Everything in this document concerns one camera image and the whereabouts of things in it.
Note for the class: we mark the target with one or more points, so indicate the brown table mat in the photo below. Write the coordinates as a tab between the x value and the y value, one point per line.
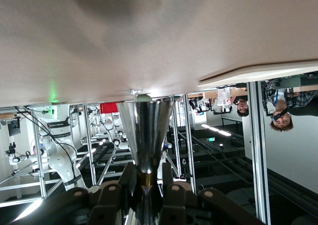
124	36

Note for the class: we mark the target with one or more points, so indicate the silver metal jigger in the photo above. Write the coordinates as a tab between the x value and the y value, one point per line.
145	135

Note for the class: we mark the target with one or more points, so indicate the aluminium frame post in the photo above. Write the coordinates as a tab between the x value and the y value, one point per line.
176	135
258	160
190	148
90	148
39	160

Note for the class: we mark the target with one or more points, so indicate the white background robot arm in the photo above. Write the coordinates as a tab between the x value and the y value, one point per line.
116	135

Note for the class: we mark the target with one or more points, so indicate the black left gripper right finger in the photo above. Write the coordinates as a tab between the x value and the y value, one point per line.
179	205

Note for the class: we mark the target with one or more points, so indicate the white printed plastic bag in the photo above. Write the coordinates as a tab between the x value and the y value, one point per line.
224	98

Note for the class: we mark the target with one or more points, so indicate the green round bowl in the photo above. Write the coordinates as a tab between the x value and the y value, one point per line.
145	98

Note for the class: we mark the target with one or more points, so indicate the cream rabbit print tray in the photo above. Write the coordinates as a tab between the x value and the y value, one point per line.
261	73

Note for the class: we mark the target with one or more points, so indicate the black monitor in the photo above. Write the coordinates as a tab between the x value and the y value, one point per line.
13	127

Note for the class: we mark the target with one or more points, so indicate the red box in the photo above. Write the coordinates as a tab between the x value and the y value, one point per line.
109	107

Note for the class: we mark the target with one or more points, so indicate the clear wine glass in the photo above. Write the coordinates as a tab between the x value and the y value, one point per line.
134	92

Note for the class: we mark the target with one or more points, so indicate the person in plaid shirt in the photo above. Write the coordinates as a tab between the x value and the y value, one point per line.
282	122

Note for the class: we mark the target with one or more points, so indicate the person with dark hair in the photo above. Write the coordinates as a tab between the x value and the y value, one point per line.
242	108

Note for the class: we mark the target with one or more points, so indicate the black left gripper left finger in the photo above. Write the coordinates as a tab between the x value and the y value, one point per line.
104	205

